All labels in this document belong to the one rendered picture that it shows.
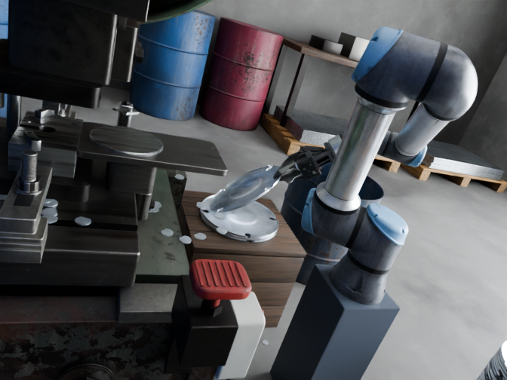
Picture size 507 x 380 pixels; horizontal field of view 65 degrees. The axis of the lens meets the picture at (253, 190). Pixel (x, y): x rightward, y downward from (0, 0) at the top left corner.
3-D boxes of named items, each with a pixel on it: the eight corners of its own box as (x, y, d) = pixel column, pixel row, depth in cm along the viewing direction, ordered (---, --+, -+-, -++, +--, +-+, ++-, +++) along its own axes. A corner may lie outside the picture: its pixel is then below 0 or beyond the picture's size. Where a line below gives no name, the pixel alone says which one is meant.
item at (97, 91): (101, 90, 74) (105, 59, 72) (97, 126, 58) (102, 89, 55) (1, 70, 68) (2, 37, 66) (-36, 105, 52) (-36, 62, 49)
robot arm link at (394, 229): (392, 277, 100) (416, 232, 94) (341, 256, 102) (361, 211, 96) (391, 254, 111) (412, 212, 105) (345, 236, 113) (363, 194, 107)
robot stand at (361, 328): (315, 368, 139) (365, 265, 121) (339, 417, 124) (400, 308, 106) (269, 371, 132) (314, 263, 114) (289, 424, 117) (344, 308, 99)
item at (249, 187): (196, 211, 146) (195, 209, 145) (250, 168, 159) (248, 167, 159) (241, 216, 122) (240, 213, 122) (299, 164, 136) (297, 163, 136)
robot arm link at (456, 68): (514, 49, 73) (423, 143, 120) (453, 31, 75) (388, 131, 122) (496, 103, 71) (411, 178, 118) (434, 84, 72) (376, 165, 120)
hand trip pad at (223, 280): (228, 303, 54) (242, 258, 51) (239, 338, 49) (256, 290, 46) (176, 303, 52) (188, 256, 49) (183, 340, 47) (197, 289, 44)
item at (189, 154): (199, 196, 88) (213, 139, 82) (212, 231, 76) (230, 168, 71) (76, 182, 78) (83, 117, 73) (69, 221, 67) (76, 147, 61)
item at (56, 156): (81, 142, 75) (83, 119, 73) (73, 177, 63) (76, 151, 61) (26, 134, 72) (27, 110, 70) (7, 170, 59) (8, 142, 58)
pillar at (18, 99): (21, 130, 73) (24, 52, 67) (19, 134, 71) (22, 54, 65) (7, 127, 72) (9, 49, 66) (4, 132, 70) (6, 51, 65)
